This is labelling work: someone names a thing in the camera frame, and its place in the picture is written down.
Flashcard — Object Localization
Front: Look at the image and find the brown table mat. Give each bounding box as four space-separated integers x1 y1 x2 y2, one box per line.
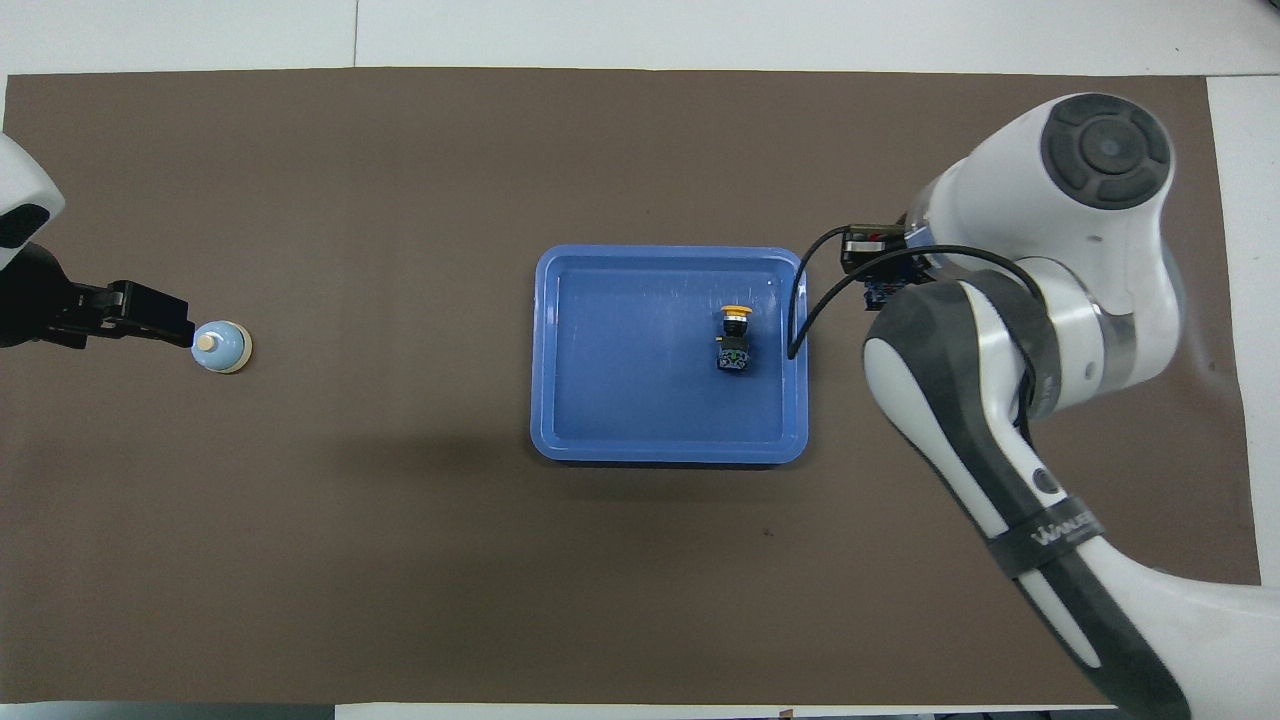
0 67 1263 706

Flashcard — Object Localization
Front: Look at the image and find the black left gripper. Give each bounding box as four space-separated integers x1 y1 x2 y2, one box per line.
0 243 197 350

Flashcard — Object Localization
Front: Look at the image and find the blue plastic tray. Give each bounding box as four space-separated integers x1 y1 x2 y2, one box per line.
530 245 809 466

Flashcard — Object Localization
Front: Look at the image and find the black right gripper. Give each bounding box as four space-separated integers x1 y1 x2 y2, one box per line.
840 224 939 311

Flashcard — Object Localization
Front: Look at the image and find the yellow push button switch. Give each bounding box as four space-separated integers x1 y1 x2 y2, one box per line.
714 304 754 375

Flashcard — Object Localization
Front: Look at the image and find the blue service bell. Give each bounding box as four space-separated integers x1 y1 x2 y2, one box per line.
192 319 254 375

